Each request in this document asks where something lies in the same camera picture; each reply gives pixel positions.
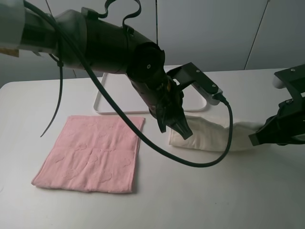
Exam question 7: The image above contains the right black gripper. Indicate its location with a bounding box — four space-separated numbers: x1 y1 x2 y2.
249 99 305 146

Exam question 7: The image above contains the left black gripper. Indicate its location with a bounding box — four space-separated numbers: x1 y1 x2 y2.
145 81 193 139

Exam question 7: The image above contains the cream white terry towel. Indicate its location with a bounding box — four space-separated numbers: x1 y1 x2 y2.
168 115 263 152

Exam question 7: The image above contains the pink terry towel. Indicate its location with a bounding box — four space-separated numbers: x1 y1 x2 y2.
31 115 140 194

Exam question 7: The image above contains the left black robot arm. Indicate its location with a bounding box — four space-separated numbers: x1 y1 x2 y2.
0 0 192 139

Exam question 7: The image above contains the white rectangular plastic tray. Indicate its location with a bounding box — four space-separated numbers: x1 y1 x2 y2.
93 73 207 115

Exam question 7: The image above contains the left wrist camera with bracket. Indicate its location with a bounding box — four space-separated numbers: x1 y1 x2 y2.
167 62 229 105

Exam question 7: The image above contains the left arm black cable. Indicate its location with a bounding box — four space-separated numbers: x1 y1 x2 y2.
23 0 233 168

